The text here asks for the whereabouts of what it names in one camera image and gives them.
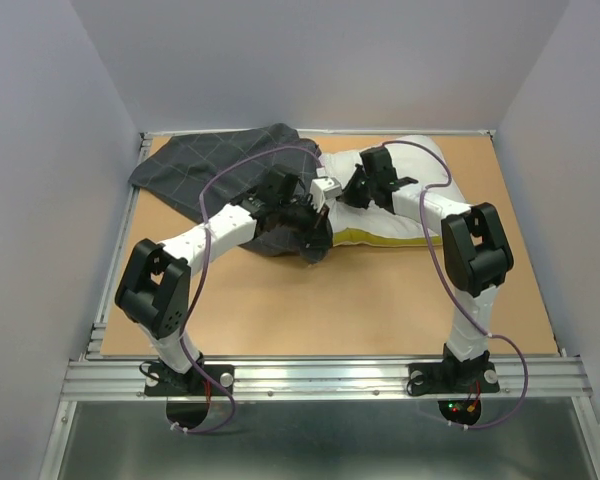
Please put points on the white pillow yellow edge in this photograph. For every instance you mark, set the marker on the white pillow yellow edge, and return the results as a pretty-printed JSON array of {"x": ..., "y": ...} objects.
[{"x": 395, "y": 194}]

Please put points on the aluminium frame rail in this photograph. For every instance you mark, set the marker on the aluminium frame rail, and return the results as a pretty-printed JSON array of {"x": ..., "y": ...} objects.
[{"x": 348, "y": 327}]

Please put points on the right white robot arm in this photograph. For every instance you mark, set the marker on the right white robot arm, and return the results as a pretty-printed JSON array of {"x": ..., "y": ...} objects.
[{"x": 475, "y": 262}]

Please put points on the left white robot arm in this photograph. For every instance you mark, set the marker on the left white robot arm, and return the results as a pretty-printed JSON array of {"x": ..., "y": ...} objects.
[{"x": 154, "y": 291}]

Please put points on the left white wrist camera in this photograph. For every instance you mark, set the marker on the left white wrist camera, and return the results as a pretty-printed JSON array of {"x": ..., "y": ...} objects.
[{"x": 322, "y": 190}]

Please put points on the dark grey checked pillowcase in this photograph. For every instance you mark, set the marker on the dark grey checked pillowcase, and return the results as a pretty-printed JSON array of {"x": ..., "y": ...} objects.
[{"x": 221, "y": 166}]

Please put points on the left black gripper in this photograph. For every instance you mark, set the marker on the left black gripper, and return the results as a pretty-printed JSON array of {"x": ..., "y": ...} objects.
[{"x": 319, "y": 237}]

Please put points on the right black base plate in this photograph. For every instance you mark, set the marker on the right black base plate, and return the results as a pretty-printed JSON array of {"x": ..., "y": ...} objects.
[{"x": 447, "y": 378}]

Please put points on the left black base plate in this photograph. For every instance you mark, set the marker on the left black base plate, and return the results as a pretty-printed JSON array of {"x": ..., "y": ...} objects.
[{"x": 161, "y": 381}]

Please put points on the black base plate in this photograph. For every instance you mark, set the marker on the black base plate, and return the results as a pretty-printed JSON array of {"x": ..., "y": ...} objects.
[
  {"x": 161, "y": 381},
  {"x": 447, "y": 378}
]

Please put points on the metal front panel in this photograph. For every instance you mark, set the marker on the metal front panel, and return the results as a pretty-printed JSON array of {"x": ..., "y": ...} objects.
[{"x": 326, "y": 440}]

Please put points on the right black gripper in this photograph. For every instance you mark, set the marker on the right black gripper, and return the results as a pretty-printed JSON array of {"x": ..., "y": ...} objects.
[{"x": 348, "y": 195}]

